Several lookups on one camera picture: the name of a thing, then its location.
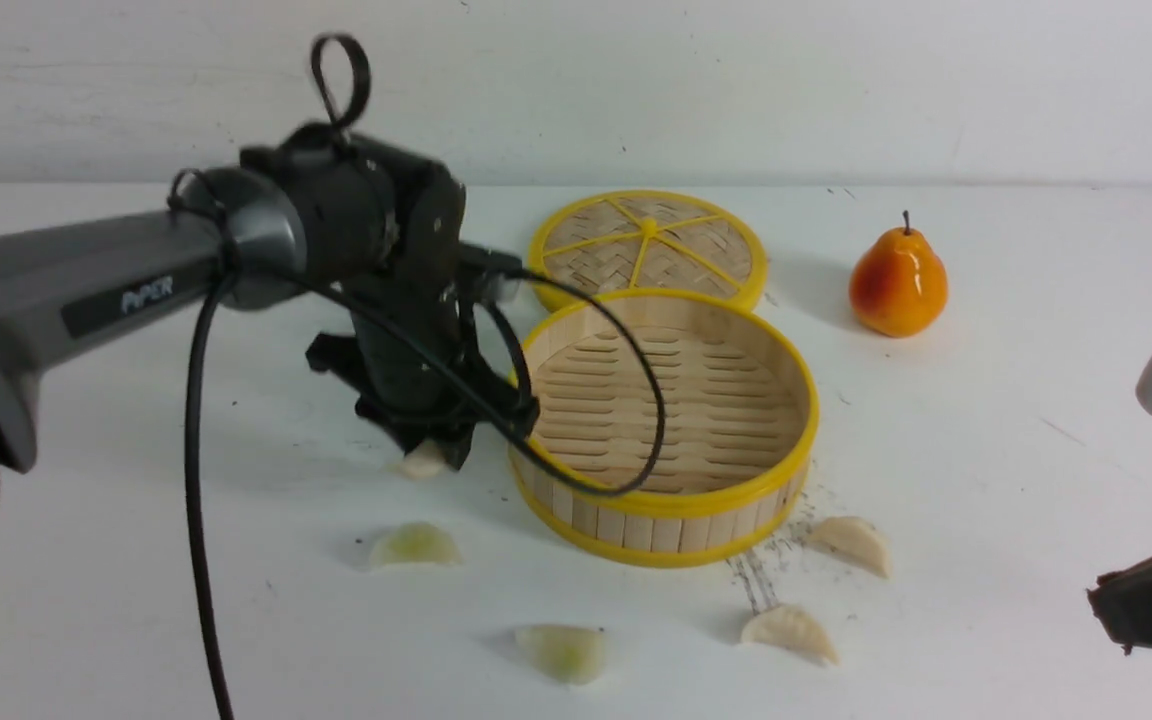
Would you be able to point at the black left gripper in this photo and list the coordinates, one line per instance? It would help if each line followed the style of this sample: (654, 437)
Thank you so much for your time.
(384, 224)

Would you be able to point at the white dumpling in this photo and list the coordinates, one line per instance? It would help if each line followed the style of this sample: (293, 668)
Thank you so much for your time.
(424, 462)

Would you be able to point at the greenish dumpling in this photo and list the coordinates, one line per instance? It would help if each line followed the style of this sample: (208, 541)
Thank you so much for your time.
(571, 655)
(418, 542)

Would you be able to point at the greenish dumpling front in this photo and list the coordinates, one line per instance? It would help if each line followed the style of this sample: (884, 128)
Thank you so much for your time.
(571, 655)

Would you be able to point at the cream dumpling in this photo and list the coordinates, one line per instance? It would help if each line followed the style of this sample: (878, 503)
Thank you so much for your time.
(855, 540)
(793, 629)

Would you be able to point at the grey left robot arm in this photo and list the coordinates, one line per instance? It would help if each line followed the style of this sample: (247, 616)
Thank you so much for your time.
(66, 290)

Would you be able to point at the woven bamboo steamer lid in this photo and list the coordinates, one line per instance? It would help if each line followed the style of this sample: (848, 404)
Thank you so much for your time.
(651, 240)

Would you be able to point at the orange toy pear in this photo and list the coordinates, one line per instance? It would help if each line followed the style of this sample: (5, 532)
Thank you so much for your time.
(899, 287)

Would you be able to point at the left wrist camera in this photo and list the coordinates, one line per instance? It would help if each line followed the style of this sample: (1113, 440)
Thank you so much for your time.
(487, 276)

